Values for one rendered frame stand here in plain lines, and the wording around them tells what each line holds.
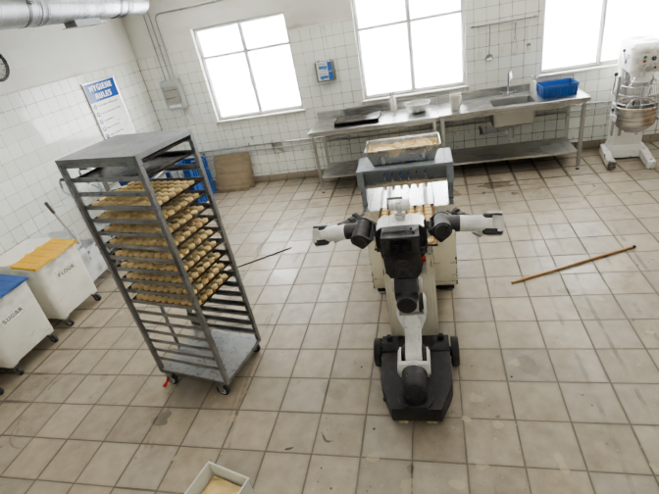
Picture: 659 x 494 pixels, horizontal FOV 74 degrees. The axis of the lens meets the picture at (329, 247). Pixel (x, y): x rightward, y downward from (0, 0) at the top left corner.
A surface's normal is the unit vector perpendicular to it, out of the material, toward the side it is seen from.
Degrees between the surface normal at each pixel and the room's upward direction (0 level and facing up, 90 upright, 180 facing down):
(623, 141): 90
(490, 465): 0
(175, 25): 90
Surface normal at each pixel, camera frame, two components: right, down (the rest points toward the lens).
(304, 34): -0.18, 0.51
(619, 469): -0.18, -0.86
